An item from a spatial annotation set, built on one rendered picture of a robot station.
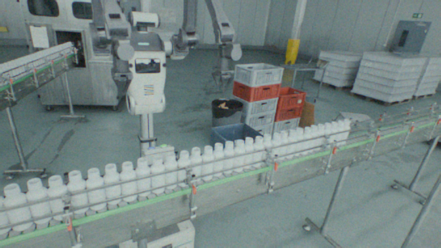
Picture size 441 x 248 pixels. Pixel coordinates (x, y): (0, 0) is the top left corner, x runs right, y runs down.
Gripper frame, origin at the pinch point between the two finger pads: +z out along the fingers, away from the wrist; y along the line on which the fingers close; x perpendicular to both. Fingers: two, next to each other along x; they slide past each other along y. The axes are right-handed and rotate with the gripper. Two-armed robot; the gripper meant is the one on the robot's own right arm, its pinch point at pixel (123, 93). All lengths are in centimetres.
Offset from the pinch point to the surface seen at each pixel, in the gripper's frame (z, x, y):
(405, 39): -24, 1037, -390
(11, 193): 25.6, -38.1, 16.2
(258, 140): 24, 61, 16
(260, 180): 48, 64, 19
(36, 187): 25.8, -31.7, 15.3
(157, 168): 27.7, 8.3, 16.5
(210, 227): 139, 71, -40
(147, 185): 35.1, 4.4, 16.3
